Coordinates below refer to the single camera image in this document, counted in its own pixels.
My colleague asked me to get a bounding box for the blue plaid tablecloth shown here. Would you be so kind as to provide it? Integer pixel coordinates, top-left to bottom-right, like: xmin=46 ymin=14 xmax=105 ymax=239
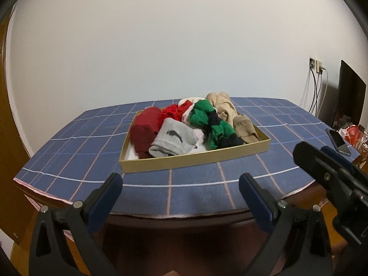
xmin=13 ymin=96 xmax=360 ymax=217

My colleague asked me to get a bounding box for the gold cardboard tray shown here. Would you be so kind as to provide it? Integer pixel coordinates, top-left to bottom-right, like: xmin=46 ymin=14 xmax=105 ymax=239
xmin=119 ymin=105 xmax=271 ymax=173

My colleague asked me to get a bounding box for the dark red underwear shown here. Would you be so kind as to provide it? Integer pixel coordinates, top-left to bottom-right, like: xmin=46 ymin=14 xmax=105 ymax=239
xmin=129 ymin=106 xmax=162 ymax=159

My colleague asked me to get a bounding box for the cream white underwear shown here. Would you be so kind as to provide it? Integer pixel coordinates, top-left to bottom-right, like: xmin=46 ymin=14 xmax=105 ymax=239
xmin=178 ymin=96 xmax=206 ymax=107

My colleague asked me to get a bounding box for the bright red lace underwear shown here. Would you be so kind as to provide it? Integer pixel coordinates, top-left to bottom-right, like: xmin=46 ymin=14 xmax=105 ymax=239
xmin=159 ymin=100 xmax=194 ymax=123

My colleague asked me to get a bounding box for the cluttered low shelf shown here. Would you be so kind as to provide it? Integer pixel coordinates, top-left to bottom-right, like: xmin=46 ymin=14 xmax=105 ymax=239
xmin=345 ymin=124 xmax=368 ymax=173

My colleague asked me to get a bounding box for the red plastic bag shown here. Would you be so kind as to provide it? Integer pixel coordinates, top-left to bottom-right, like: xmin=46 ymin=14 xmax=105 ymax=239
xmin=339 ymin=124 xmax=363 ymax=147

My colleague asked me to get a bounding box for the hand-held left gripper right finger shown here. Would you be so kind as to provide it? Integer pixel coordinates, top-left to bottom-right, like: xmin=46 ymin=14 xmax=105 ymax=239
xmin=239 ymin=172 xmax=334 ymax=276

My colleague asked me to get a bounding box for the black smartphone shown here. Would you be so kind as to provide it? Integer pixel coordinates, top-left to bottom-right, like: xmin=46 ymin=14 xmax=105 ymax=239
xmin=325 ymin=128 xmax=352 ymax=156

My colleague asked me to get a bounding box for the tan brown underwear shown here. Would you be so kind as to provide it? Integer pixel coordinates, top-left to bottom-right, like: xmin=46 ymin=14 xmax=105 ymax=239
xmin=232 ymin=114 xmax=260 ymax=144

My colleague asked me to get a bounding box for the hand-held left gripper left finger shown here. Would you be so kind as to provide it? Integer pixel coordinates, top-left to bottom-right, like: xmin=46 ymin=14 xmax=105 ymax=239
xmin=29 ymin=172 xmax=124 ymax=276

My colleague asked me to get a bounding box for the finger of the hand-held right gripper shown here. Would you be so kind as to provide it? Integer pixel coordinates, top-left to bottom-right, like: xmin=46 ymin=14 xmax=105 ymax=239
xmin=320 ymin=146 xmax=358 ymax=176
xmin=293 ymin=141 xmax=363 ymax=204

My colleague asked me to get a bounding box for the green and black sock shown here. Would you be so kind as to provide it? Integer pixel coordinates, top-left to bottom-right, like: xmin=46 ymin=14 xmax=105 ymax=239
xmin=207 ymin=121 xmax=245 ymax=150

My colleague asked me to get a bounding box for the pale pink underwear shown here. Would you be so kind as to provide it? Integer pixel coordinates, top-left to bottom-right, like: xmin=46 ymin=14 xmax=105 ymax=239
xmin=181 ymin=111 xmax=208 ymax=150

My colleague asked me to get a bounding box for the dark wooden desk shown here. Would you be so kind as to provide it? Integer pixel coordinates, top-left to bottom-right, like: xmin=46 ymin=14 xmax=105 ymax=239
xmin=14 ymin=178 xmax=360 ymax=276

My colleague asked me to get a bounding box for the wooden door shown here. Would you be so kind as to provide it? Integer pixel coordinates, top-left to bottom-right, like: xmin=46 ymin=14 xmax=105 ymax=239
xmin=0 ymin=6 xmax=33 ymax=246

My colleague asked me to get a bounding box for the beige sock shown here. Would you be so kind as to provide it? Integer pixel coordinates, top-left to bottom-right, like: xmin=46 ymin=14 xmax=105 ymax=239
xmin=206 ymin=91 xmax=239 ymax=123

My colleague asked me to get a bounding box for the dark wooden desk drawer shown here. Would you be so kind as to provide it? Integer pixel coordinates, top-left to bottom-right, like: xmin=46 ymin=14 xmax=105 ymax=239
xmin=101 ymin=221 xmax=273 ymax=276

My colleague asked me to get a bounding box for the black monitor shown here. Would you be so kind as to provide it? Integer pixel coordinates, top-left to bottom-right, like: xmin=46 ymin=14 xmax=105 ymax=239
xmin=332 ymin=60 xmax=367 ymax=130

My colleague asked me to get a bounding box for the grey sock with logo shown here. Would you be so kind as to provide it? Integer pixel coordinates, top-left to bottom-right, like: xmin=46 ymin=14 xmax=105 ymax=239
xmin=149 ymin=118 xmax=198 ymax=158

